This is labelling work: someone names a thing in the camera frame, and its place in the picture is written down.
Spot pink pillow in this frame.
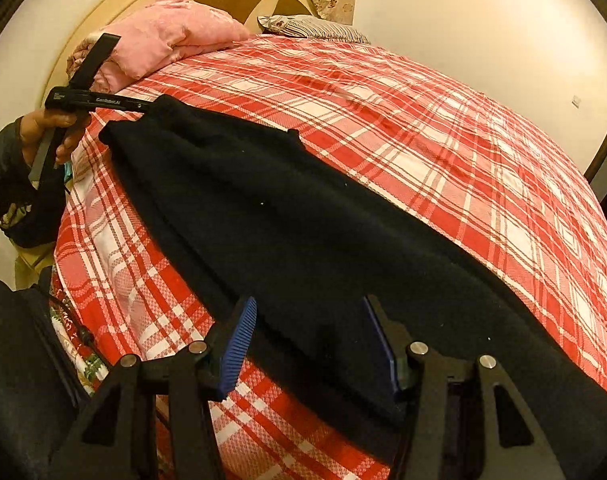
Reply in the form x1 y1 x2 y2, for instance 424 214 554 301
66 0 250 93

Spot dark sleeved left forearm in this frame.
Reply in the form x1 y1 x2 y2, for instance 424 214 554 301
0 120 66 248

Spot black pants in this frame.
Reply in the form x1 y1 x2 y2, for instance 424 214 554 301
98 96 607 479

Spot red white plaid bedspread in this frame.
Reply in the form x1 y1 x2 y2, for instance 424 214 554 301
53 36 607 479

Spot grey striped pillow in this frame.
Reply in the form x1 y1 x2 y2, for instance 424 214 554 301
256 14 369 44

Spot person's left hand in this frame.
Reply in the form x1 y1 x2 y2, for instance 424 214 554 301
19 108 92 166

